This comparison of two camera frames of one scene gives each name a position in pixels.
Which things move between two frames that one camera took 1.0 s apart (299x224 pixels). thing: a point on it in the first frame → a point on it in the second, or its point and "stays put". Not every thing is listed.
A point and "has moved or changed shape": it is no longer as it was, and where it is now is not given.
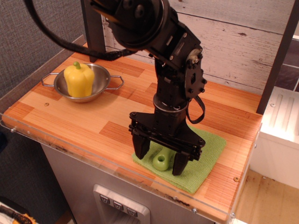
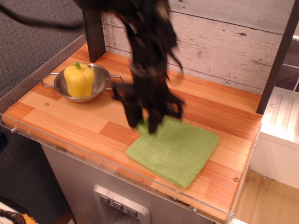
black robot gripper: [168, 127] → [149, 97]
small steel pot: [103, 81] stays put
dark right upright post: [279, 60] stays put
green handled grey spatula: [161, 161] has moved or changed shape
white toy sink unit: [275, 152] stays put
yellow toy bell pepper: [80, 78] stays put
